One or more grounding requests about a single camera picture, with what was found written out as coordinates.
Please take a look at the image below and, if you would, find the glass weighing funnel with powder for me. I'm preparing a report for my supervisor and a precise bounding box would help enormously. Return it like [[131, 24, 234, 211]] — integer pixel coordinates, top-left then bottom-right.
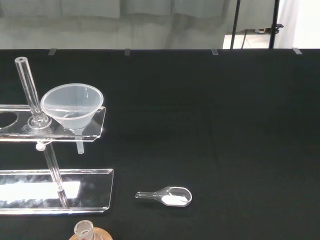
[[135, 186, 193, 208]]

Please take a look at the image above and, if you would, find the clear acrylic funnel stand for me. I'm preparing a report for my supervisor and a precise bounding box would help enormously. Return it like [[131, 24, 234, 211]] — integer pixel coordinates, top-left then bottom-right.
[[0, 56, 115, 216]]

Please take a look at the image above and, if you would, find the black bench cloth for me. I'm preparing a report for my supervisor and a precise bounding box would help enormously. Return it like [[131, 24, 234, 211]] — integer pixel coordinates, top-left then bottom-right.
[[0, 48, 320, 240]]

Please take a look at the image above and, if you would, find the thin black tripod pole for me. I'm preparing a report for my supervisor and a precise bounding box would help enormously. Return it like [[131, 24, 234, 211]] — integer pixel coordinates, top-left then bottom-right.
[[229, 0, 242, 50]]

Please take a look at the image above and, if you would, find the small round-bottom glass flask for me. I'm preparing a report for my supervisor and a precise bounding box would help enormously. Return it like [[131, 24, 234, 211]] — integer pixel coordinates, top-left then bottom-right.
[[74, 219, 96, 240]]

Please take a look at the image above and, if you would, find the black tripod pole with clamp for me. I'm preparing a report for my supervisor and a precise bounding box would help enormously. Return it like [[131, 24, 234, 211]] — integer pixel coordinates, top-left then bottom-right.
[[268, 0, 285, 50]]

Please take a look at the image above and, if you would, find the cork ring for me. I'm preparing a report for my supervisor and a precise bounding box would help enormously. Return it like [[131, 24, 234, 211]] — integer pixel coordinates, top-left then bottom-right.
[[68, 225, 112, 240]]

